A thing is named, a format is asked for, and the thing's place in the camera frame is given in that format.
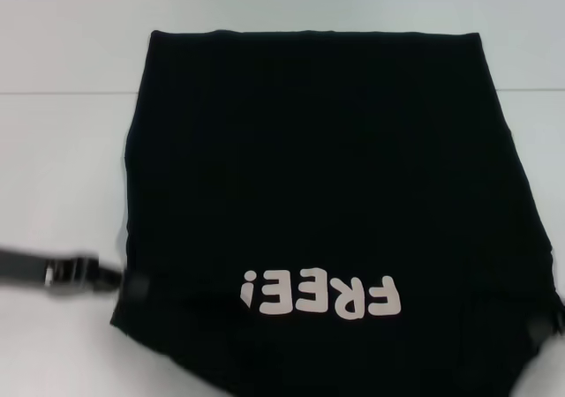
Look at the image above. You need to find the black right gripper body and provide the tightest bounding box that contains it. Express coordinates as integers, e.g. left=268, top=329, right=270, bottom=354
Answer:
left=546, top=297, right=565, bottom=326

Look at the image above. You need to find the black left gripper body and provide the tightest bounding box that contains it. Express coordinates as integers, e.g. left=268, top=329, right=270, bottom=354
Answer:
left=0, top=247, right=102, bottom=300

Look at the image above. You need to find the black shirt with FREE print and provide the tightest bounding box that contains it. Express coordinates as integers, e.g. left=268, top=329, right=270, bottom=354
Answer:
left=109, top=28, right=565, bottom=397

